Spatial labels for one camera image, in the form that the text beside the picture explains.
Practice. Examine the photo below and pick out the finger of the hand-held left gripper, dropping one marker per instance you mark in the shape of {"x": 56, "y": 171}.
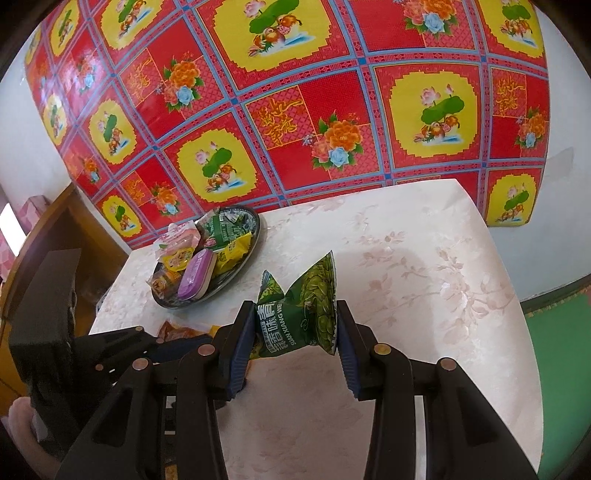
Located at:
{"x": 171, "y": 353}

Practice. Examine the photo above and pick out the green pea snack packet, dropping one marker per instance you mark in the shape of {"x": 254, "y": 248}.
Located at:
{"x": 300, "y": 314}

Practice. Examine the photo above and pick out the pink white snack packet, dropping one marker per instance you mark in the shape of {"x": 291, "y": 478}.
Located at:
{"x": 180, "y": 236}

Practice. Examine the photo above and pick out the blue white patterned plate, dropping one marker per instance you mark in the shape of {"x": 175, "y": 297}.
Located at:
{"x": 250, "y": 230}

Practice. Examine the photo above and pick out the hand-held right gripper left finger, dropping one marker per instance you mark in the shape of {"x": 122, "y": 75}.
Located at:
{"x": 241, "y": 344}

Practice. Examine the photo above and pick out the orange red snack packet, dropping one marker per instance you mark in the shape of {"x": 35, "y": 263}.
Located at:
{"x": 178, "y": 330}

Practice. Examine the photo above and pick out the wooden chair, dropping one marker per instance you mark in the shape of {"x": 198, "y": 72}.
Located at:
{"x": 92, "y": 230}

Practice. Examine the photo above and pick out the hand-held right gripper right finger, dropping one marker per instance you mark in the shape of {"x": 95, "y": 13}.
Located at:
{"x": 347, "y": 348}

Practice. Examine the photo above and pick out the red floral printed cloth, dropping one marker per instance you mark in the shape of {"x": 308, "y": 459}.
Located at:
{"x": 323, "y": 92}

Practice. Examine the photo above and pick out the dark green snack packet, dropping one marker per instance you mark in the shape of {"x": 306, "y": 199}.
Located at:
{"x": 219, "y": 228}

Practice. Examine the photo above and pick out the purple tin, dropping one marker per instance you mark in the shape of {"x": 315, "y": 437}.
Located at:
{"x": 198, "y": 277}

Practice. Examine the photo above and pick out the pink patterned box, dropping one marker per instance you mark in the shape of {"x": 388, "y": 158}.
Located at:
{"x": 32, "y": 210}

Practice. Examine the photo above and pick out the person's left forearm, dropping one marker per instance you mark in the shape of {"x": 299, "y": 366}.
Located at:
{"x": 18, "y": 415}

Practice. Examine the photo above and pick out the orange yellow snack packet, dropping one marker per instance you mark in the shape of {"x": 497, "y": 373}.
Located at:
{"x": 178, "y": 256}

